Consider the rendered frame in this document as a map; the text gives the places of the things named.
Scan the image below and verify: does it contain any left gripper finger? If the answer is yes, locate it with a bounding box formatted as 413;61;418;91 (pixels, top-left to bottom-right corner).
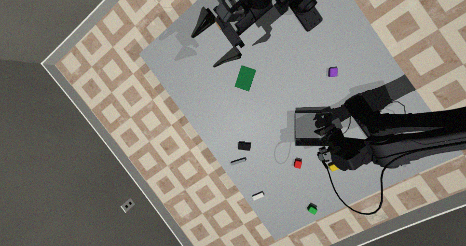
314;124;331;136

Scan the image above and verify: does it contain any red block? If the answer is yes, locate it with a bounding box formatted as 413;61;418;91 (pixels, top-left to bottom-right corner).
294;159;302;169

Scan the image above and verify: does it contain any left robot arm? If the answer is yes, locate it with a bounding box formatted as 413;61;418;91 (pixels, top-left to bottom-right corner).
331;96;466;171

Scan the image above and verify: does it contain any yellow block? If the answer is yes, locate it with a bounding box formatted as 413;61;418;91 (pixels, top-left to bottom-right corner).
328;163;338;172

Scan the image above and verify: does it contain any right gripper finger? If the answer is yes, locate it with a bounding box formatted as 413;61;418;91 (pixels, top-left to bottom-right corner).
213;48;241;67
191;7;215;38

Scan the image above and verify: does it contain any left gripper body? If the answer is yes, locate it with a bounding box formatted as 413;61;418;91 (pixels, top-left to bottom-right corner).
322;123;352;162

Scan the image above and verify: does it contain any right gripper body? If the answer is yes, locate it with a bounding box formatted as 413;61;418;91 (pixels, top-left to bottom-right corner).
207;0;256;56

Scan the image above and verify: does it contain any small white block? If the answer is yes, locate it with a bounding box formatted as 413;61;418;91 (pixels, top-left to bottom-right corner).
252;192;264;201

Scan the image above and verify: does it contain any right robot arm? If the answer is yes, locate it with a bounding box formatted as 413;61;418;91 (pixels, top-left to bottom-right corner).
216;0;323;31

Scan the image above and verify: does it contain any purple block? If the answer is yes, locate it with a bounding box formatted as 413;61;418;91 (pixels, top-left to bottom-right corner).
329;68;338;77

